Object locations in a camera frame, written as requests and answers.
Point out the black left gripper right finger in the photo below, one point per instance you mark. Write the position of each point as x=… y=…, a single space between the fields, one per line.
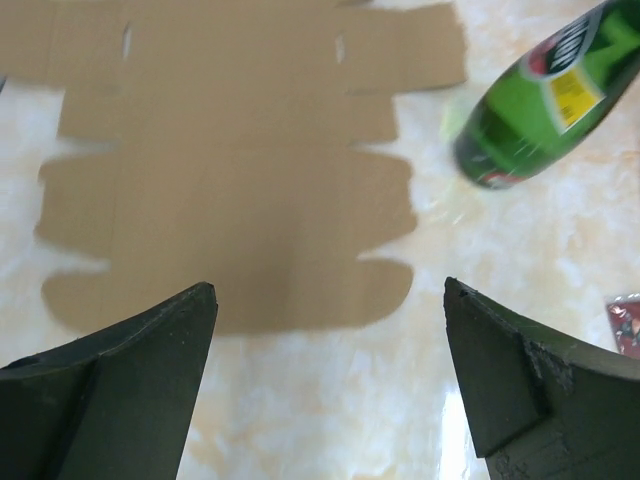
x=540 y=404

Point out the green glass bottle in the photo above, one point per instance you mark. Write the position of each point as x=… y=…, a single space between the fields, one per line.
x=552 y=98

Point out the brown cardboard box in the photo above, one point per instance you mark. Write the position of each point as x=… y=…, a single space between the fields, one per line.
x=235 y=130

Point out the small red packet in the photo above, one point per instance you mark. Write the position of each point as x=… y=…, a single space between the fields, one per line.
x=623 y=315

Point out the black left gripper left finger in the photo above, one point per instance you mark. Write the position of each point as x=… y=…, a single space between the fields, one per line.
x=115 y=404

